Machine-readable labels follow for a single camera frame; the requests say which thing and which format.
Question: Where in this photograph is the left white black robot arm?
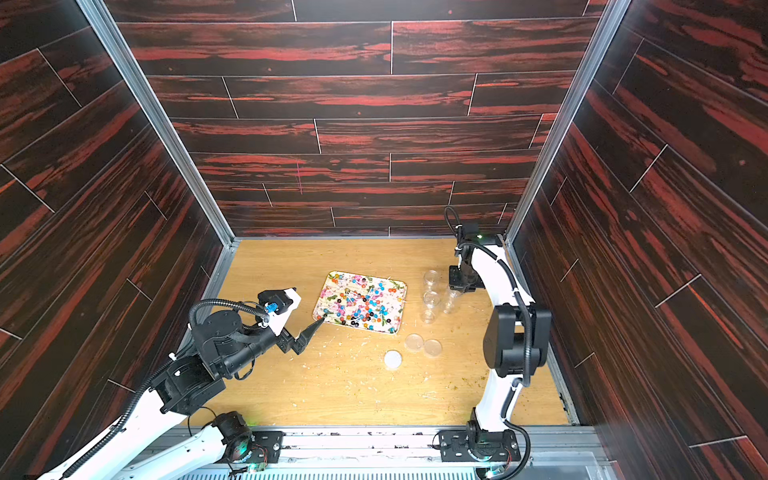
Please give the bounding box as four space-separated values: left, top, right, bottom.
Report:
43 288 323 479

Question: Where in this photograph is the floral pink rectangular tray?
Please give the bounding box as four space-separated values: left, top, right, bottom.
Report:
312 271 407 335

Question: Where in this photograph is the metal front rail frame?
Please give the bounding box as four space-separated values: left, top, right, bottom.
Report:
104 425 619 480

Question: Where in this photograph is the clear plastic jar lid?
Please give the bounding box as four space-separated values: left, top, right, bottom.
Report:
404 333 425 352

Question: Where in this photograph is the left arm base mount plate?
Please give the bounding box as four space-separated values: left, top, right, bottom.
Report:
224 431 284 464

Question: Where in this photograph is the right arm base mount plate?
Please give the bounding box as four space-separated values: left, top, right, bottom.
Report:
432 427 522 463

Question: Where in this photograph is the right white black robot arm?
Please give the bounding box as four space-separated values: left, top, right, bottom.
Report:
438 206 553 479

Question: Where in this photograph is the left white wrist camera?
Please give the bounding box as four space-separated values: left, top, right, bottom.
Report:
258 288 301 336

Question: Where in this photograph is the white-lidded candy jar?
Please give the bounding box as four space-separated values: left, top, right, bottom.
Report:
443 289 462 315

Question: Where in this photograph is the clear candy jar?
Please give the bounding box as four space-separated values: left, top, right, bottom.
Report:
423 270 440 292
421 291 441 324

